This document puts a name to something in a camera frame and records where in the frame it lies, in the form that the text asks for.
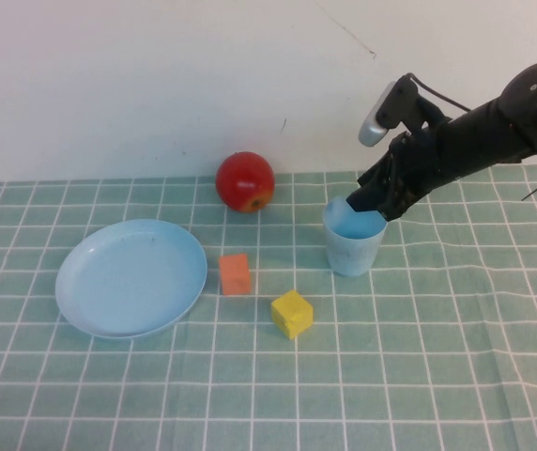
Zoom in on light blue plastic plate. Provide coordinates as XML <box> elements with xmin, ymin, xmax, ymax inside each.
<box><xmin>54</xmin><ymin>219</ymin><xmax>208</xmax><ymax>341</ymax></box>

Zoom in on orange foam cube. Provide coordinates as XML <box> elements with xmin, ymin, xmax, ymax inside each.
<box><xmin>218</xmin><ymin>253</ymin><xmax>252</xmax><ymax>297</ymax></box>

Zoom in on yellow foam cube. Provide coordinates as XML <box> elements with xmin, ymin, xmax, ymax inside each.
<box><xmin>269</xmin><ymin>288</ymin><xmax>315</xmax><ymax>339</ymax></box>

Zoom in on black camera cable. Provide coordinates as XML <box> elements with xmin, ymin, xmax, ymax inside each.
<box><xmin>407</xmin><ymin>72</ymin><xmax>470</xmax><ymax>114</ymax></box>

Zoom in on light blue plastic cup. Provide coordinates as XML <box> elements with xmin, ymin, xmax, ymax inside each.
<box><xmin>322</xmin><ymin>196</ymin><xmax>389</xmax><ymax>277</ymax></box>

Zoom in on red apple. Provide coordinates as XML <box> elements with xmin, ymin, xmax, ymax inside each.
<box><xmin>215</xmin><ymin>150</ymin><xmax>276</xmax><ymax>215</ymax></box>

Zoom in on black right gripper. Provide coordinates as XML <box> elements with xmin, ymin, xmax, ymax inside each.
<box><xmin>345</xmin><ymin>121</ymin><xmax>463</xmax><ymax>223</ymax></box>

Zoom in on green checkered tablecloth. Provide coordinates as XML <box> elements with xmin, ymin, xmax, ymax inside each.
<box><xmin>0</xmin><ymin>162</ymin><xmax>537</xmax><ymax>451</ymax></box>

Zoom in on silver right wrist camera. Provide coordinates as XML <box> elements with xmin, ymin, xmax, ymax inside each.
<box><xmin>358</xmin><ymin>73</ymin><xmax>451</xmax><ymax>148</ymax></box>

